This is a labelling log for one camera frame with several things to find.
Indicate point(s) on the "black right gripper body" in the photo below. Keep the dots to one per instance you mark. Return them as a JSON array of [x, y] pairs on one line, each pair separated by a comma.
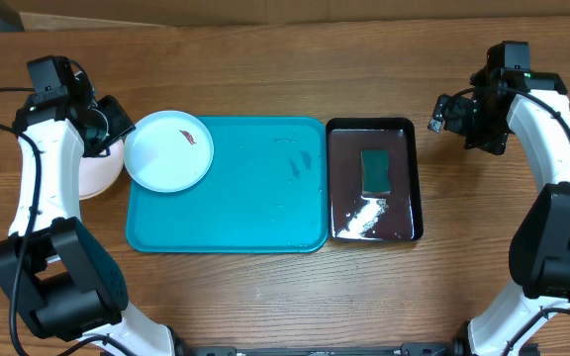
[[485, 129]]

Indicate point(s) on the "brown cardboard backboard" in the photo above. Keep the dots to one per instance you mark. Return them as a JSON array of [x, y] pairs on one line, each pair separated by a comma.
[[252, 12]]

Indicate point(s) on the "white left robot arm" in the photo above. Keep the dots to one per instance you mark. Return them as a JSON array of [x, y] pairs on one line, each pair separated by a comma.
[[60, 281]]

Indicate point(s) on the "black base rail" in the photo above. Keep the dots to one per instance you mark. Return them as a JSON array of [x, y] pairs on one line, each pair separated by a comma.
[[314, 350]]

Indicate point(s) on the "light blue plate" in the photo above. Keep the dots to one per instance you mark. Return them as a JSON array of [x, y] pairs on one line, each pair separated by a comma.
[[169, 151]]

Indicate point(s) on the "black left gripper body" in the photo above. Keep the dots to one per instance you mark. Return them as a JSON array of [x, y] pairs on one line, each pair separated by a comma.
[[112, 125]]

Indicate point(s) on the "teal plastic tray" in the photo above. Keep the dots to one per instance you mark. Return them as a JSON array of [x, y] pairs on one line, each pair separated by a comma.
[[265, 192]]

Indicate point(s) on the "green sponge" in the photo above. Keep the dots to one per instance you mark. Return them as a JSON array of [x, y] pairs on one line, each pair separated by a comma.
[[375, 172]]

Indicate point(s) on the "black water tray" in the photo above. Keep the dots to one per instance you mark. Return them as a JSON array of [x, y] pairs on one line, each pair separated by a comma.
[[394, 217]]

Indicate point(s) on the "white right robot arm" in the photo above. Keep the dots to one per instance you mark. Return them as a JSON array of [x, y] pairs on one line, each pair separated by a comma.
[[535, 108]]

